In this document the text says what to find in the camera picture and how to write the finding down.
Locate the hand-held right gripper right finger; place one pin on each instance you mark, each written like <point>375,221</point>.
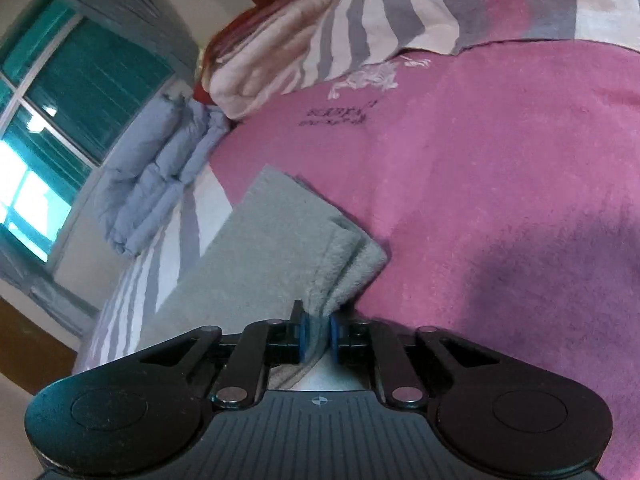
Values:
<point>336,340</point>

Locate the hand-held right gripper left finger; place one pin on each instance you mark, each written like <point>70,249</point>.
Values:
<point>300,335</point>

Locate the grey pants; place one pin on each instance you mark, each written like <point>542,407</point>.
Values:
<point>270,240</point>

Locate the folded light blue duvet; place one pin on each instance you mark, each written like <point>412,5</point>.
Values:
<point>165,175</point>

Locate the striped bed sheet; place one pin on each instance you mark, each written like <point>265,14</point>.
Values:
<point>500,185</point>

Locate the brown wooden door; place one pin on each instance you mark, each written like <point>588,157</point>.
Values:
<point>30,345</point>

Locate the folded pink white blanket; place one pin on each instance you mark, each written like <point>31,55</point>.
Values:
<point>270,45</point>

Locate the pile of red clothes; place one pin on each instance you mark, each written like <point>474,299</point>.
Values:
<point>215,55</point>

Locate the sliding glass window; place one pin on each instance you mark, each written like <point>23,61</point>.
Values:
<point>75,110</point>

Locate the striped pillow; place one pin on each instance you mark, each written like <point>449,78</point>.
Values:
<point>450,0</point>

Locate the grey curtain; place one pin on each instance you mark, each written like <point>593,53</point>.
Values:
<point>125,5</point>

